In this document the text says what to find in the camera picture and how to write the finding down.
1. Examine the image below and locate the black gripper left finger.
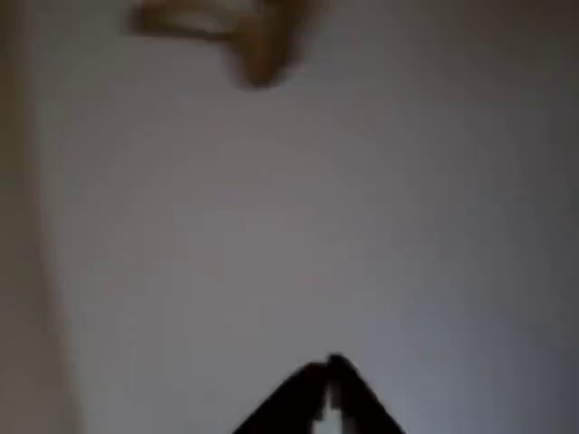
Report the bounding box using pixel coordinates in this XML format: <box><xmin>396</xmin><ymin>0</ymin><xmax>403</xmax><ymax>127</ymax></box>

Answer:
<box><xmin>232</xmin><ymin>360</ymin><xmax>330</xmax><ymax>434</ymax></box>

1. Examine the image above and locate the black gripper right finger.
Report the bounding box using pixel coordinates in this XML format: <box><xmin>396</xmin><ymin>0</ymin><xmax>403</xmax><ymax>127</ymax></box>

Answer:
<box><xmin>325</xmin><ymin>354</ymin><xmax>409</xmax><ymax>434</ymax></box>

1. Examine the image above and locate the person's hand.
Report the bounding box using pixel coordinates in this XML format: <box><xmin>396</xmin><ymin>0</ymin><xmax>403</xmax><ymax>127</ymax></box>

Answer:
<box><xmin>128</xmin><ymin>0</ymin><xmax>293</xmax><ymax>88</ymax></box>

